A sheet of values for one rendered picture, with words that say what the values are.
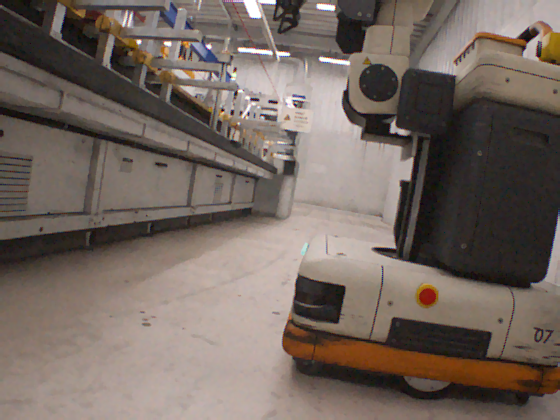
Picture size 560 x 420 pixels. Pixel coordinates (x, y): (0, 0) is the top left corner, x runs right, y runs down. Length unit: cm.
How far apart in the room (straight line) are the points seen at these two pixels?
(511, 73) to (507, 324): 55
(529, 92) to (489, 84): 10
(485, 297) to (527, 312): 10
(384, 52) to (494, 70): 29
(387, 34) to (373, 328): 74
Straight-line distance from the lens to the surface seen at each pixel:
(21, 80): 109
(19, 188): 143
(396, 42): 107
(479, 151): 88
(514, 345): 93
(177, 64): 152
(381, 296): 80
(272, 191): 551
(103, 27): 132
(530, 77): 97
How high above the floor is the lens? 40
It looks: 3 degrees down
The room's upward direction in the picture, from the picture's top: 10 degrees clockwise
